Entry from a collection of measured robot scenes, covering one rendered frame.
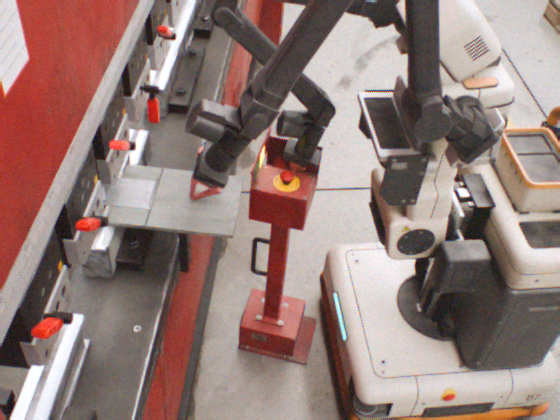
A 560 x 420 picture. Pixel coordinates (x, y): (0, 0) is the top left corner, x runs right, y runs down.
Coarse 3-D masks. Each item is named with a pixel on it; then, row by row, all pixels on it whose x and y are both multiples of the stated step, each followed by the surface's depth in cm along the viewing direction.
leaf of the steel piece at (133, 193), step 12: (120, 180) 145; (132, 180) 145; (144, 180) 146; (156, 180) 143; (120, 192) 143; (132, 192) 143; (144, 192) 143; (108, 204) 140; (120, 204) 140; (132, 204) 140; (144, 204) 141
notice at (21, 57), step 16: (0, 0) 74; (16, 0) 78; (0, 16) 75; (16, 16) 79; (0, 32) 75; (16, 32) 79; (0, 48) 75; (16, 48) 80; (0, 64) 76; (16, 64) 80; (0, 80) 76
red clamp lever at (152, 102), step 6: (144, 90) 142; (150, 90) 142; (156, 90) 142; (150, 96) 143; (150, 102) 144; (156, 102) 144; (150, 108) 145; (156, 108) 145; (150, 114) 146; (156, 114) 146; (150, 120) 147; (156, 120) 147
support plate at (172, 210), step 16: (128, 176) 147; (144, 176) 147; (176, 176) 148; (160, 192) 144; (176, 192) 144; (224, 192) 145; (240, 192) 146; (112, 208) 139; (128, 208) 140; (160, 208) 140; (176, 208) 141; (192, 208) 141; (208, 208) 142; (224, 208) 142; (112, 224) 137; (128, 224) 137; (160, 224) 137; (176, 224) 138; (192, 224) 138; (208, 224) 138; (224, 224) 139
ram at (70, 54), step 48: (48, 0) 88; (96, 0) 108; (48, 48) 90; (96, 48) 111; (0, 96) 77; (48, 96) 92; (0, 144) 78; (48, 144) 94; (0, 192) 80; (48, 192) 96; (0, 240) 81; (0, 288) 83; (0, 336) 84
